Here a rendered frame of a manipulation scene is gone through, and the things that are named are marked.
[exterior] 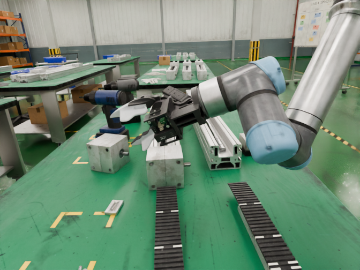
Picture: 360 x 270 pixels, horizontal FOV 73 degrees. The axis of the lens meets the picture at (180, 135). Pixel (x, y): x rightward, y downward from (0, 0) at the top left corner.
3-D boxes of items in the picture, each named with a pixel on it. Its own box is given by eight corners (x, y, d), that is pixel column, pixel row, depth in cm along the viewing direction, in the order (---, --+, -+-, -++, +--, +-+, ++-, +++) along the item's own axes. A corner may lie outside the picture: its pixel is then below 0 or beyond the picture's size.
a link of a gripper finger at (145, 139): (126, 156, 56) (151, 134, 52) (131, 140, 61) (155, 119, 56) (136, 163, 57) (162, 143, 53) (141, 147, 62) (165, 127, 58)
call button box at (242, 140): (267, 155, 86) (268, 139, 84) (240, 157, 86) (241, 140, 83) (258, 146, 94) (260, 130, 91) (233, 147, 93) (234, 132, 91)
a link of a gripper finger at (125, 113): (99, 117, 50) (143, 114, 49) (108, 103, 54) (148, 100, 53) (104, 129, 52) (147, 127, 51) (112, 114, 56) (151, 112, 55)
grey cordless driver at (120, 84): (143, 121, 128) (139, 79, 120) (104, 127, 121) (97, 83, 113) (140, 118, 134) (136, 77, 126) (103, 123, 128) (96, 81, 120)
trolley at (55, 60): (72, 105, 507) (61, 55, 471) (44, 107, 505) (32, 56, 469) (86, 95, 604) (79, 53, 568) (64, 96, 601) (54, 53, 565)
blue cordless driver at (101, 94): (125, 146, 98) (118, 92, 90) (82, 143, 103) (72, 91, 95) (133, 139, 105) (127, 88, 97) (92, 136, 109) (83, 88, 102)
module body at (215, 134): (240, 168, 78) (242, 143, 75) (209, 170, 77) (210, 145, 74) (201, 106, 153) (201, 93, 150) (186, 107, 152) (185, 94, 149)
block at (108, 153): (120, 175, 76) (116, 147, 73) (90, 170, 80) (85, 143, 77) (136, 161, 85) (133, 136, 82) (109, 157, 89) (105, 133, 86)
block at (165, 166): (192, 187, 69) (192, 157, 65) (148, 190, 68) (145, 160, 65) (189, 171, 77) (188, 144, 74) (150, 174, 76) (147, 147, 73)
